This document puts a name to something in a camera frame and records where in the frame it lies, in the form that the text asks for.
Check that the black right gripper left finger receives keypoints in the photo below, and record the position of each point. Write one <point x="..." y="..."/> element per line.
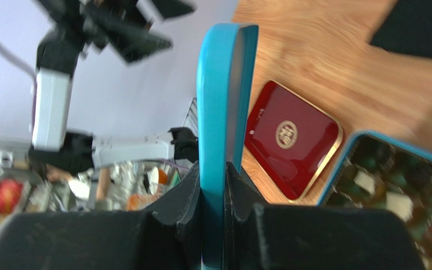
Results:
<point x="164" y="235"/>

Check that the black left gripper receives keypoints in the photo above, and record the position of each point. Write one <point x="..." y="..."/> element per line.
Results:
<point x="118" y="23"/>

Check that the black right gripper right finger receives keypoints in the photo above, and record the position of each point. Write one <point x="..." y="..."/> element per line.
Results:
<point x="259" y="235"/>

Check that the blue tin lid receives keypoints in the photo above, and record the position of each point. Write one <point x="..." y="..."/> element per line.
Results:
<point x="223" y="88"/>

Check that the white rectangular chocolate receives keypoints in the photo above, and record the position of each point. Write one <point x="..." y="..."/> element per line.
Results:
<point x="366" y="182"/>

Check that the white cube chocolate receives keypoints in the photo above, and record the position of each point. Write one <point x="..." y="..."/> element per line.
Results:
<point x="399" y="204"/>

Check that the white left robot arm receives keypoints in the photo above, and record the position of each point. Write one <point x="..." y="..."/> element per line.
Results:
<point x="95" y="88"/>

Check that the red chocolate tray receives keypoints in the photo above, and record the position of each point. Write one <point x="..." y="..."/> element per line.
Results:
<point x="291" y="138"/>

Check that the blue chocolate tin box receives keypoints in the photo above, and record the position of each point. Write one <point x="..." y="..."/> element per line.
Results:
<point x="396" y="167"/>

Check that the black cloth placemat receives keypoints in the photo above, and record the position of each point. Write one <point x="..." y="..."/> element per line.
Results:
<point x="407" y="29"/>

